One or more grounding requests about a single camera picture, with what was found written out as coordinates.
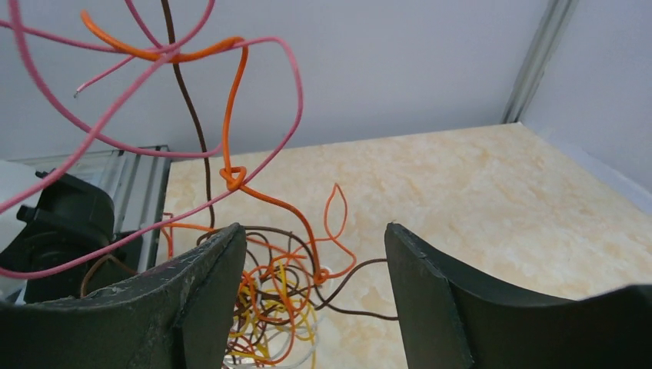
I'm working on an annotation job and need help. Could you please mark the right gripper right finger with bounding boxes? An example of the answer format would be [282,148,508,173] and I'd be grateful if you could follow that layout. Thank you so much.
[384,223,651,368]

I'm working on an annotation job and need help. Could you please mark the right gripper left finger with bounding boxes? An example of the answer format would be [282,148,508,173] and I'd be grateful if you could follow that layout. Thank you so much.
[1,223,246,368]

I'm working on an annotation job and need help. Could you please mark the pink cable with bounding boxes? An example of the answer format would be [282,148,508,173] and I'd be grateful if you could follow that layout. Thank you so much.
[0,0,305,280]

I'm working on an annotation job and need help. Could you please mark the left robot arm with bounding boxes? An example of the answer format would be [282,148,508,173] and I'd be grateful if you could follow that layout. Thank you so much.
[1,174,142,304]

